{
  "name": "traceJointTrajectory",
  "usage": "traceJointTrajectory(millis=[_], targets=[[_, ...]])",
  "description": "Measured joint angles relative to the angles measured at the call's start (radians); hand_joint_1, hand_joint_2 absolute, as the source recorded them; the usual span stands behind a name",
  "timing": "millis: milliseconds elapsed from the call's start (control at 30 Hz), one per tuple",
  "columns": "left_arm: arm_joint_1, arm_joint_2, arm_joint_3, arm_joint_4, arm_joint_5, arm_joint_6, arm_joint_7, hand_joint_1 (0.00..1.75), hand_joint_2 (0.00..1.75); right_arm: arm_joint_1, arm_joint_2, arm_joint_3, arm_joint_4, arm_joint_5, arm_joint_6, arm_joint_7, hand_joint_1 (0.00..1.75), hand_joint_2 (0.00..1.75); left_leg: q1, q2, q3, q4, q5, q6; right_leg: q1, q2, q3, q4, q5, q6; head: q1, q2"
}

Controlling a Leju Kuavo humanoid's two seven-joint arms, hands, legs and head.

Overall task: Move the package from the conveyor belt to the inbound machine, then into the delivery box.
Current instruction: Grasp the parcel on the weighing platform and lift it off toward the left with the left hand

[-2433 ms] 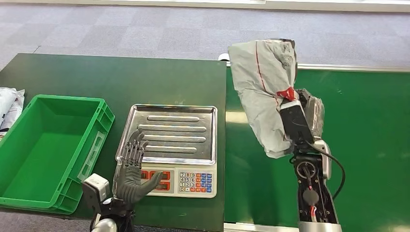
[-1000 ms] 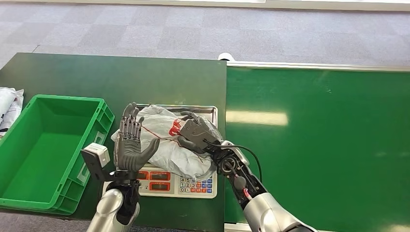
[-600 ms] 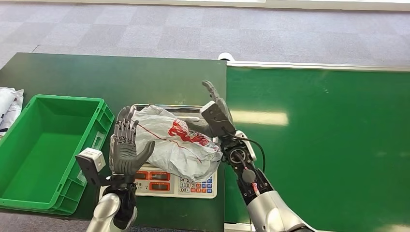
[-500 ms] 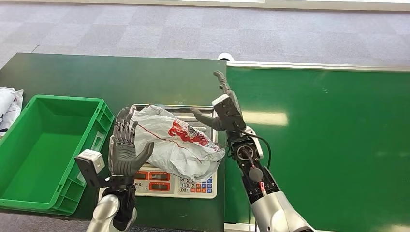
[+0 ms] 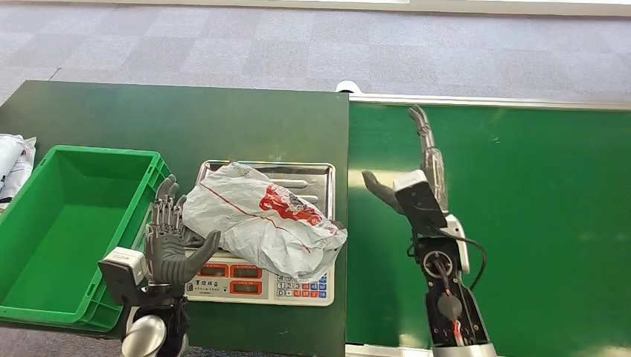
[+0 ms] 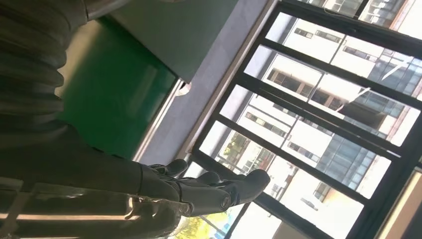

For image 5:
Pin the steel conveyor side rail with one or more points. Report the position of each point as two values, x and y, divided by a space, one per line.
493 102
384 351

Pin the green plastic crate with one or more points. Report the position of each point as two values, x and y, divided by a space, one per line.
64 231

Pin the stainless steel scale tray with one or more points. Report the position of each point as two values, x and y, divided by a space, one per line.
300 177

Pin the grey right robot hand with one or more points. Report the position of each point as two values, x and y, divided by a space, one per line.
433 162

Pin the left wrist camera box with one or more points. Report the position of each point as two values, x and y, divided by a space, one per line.
125 266

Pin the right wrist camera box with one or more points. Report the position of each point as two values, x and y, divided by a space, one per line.
418 202

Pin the white electronic scale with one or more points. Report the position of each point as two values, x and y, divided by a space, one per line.
256 286

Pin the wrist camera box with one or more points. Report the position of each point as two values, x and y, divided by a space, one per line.
418 202
125 266

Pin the white crumpled plastic bag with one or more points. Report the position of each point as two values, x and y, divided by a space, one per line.
15 167

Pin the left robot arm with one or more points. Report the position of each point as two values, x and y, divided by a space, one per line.
155 330

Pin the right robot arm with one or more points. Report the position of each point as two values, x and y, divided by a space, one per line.
448 295

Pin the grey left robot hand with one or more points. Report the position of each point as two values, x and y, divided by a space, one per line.
167 246

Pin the white conveyor roller cap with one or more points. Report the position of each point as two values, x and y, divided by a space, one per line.
348 86

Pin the white plastic package red print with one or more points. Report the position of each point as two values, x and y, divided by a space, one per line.
256 222

